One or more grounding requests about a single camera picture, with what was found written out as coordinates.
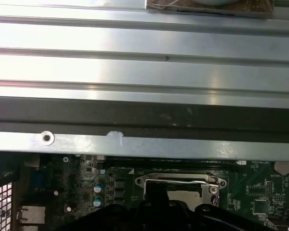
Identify square black chip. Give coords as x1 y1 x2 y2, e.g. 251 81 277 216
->
253 199 268 215

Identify open black PC case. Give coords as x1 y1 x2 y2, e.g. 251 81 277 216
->
0 95 289 231

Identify silver CPU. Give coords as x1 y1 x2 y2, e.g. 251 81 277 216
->
166 191 201 203

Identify silver coin battery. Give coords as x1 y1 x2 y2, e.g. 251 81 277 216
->
274 161 289 176

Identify blue VGA port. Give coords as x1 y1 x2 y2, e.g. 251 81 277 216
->
30 168 51 193

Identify green motherboard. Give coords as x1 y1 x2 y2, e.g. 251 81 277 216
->
19 154 289 231

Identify silver network port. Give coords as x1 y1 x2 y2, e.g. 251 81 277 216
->
18 205 46 224

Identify thin wire locking lever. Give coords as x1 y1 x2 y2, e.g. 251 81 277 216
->
144 178 221 187

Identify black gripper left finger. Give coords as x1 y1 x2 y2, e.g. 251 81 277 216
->
71 182 171 231

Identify square brown base plate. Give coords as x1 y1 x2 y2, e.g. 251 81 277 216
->
145 0 275 19

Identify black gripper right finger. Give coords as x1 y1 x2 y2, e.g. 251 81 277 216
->
170 200 276 231

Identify metal socket cover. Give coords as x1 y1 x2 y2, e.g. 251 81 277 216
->
144 177 211 205

